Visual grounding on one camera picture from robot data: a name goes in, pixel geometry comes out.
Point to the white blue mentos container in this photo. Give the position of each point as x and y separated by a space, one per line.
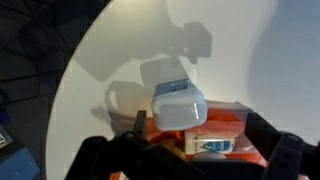
178 105

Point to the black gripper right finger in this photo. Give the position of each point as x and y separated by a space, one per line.
287 154

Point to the yellow item in bag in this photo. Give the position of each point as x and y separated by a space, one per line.
174 146

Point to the orange plastic bag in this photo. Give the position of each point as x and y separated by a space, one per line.
228 169

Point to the white blue box in bag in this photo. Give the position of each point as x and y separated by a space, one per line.
221 142

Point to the blue box on floor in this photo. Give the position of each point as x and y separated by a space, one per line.
17 164

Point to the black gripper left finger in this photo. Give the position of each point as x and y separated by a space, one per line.
129 152

